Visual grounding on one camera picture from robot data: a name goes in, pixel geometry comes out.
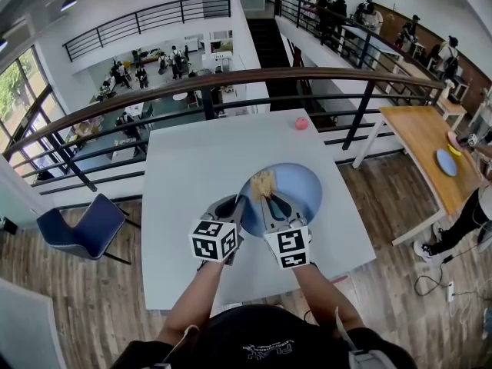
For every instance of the large window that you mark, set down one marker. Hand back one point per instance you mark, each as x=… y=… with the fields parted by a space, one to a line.
x=23 y=102

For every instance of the big blue plate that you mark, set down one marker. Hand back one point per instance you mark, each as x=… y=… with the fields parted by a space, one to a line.
x=300 y=190
x=447 y=162

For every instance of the pink plastic bowl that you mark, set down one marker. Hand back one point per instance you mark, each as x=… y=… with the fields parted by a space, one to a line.
x=453 y=137

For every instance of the white bottle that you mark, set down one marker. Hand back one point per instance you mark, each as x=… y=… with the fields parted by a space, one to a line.
x=448 y=90

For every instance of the red floor tape strip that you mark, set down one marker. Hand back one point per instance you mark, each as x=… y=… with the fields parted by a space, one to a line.
x=339 y=279

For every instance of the person's left forearm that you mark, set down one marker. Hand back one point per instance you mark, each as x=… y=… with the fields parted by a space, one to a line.
x=192 y=302

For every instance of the beige sponge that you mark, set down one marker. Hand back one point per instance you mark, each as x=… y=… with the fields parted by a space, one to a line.
x=263 y=185

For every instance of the pale grey panel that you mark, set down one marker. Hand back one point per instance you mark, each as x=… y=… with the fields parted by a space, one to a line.
x=23 y=329

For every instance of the dark staircase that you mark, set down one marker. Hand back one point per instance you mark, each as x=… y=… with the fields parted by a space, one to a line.
x=273 y=52

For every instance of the person's black shirt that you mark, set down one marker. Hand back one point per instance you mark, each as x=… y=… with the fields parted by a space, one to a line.
x=261 y=340

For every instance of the small pink ball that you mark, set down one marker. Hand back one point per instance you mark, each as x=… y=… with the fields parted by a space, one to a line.
x=301 y=123

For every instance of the white power strip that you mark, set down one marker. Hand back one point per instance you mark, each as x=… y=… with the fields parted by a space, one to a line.
x=451 y=291

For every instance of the person's right forearm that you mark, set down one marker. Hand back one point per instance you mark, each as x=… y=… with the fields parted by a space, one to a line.
x=326 y=298

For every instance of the small wooden side table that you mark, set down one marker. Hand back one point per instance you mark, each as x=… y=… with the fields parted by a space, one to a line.
x=453 y=108

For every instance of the wooden table with white legs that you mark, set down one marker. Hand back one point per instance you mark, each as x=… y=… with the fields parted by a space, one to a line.
x=419 y=144

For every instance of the black railing with wooden handrail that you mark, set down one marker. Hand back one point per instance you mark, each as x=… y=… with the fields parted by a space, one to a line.
x=246 y=76

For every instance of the small black box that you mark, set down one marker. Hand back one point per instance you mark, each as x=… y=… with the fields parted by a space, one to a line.
x=10 y=226

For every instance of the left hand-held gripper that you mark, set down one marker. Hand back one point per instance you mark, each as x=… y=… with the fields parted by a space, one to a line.
x=209 y=240

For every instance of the plain black railing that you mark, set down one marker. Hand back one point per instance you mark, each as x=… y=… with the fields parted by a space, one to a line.
x=346 y=40
x=146 y=15

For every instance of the blue chair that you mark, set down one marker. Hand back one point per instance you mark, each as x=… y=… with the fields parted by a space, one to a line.
x=88 y=229

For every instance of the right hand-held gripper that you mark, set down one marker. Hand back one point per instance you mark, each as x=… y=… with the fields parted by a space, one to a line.
x=290 y=244

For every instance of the black pendant lamp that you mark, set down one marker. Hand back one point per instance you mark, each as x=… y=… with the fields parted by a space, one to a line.
x=3 y=44
x=68 y=5

